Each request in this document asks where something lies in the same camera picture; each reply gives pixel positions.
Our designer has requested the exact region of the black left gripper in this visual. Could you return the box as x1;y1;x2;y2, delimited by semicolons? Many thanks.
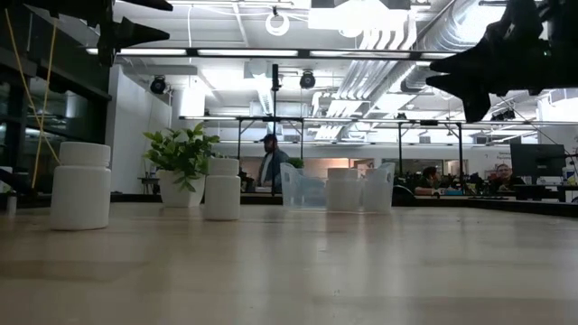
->
24;0;174;50

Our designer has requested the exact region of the long ceiling light bar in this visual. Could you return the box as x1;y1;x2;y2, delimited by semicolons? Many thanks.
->
85;46;457;61

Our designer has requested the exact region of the person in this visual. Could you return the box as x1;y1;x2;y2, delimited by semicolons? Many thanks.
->
257;133;290;193
489;162;525;193
413;165;446;196

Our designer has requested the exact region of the green plant in white pot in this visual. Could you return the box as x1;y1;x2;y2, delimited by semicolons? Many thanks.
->
143;121;221;209

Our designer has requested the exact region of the clear plastic basket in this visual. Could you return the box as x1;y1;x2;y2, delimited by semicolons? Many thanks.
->
279;161;396;214

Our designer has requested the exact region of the white pill bottle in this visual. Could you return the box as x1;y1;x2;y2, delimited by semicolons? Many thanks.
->
202;157;242;222
325;167;361;213
50;141;113;231

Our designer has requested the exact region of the black tripod stand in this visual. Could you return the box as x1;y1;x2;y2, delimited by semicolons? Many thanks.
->
269;62;281;196

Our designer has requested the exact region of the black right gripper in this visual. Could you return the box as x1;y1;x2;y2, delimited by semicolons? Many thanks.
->
424;0;578;125

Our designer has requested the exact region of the black computer monitor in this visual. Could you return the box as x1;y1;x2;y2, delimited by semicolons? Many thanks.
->
509;143;566;178

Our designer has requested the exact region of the white ring lamp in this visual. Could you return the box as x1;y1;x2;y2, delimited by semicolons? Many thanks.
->
265;11;291;37

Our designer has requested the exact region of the thin yellow hanging cord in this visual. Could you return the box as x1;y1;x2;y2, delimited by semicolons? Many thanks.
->
3;7;62;190

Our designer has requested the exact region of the black background workstation frame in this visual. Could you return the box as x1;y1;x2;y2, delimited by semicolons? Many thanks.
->
179;115;578;195

